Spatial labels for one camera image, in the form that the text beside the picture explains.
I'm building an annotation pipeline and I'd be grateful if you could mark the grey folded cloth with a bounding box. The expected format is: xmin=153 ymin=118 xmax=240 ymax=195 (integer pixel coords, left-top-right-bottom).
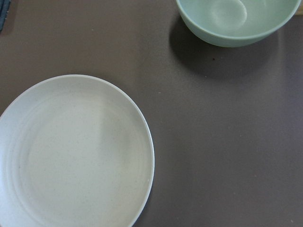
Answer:
xmin=0 ymin=0 xmax=11 ymax=32

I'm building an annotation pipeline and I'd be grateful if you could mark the green bowl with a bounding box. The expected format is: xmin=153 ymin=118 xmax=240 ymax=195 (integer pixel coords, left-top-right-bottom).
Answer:
xmin=176 ymin=0 xmax=301 ymax=47

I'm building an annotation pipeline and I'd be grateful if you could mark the cream round plate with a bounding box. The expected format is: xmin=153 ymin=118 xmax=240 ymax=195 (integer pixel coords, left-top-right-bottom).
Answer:
xmin=0 ymin=75 xmax=155 ymax=227

